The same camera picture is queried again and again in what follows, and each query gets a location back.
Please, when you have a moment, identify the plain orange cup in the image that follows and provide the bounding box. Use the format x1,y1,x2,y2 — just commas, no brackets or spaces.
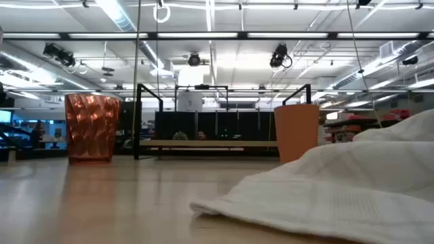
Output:
273,104,320,164

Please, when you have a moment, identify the faceted copper cup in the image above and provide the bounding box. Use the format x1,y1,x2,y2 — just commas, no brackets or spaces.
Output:
64,94,121,165

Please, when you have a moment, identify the red storage rack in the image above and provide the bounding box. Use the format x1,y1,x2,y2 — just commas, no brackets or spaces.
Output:
323,108,411,143

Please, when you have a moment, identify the white plaid cloth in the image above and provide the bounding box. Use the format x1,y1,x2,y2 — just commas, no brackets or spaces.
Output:
189,108,434,244

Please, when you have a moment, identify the black frame wooden shelf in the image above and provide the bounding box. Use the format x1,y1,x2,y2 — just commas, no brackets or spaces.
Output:
132,83,312,161

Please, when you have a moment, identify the black background workstation frame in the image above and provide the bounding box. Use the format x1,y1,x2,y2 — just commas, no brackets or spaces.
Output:
174,84,230,113

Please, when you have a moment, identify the black ceiling camera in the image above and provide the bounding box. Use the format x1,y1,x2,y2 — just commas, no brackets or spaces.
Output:
187,52,202,67
43,43,76,68
269,43,293,69

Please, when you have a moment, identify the olive hanging cable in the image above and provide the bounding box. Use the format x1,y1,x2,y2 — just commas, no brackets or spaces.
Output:
131,0,142,136

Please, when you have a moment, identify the white cable loop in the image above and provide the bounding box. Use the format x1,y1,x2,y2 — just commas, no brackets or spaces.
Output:
153,0,172,24

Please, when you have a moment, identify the thin hanging cable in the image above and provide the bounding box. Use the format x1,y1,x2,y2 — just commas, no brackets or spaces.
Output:
345,0,384,129

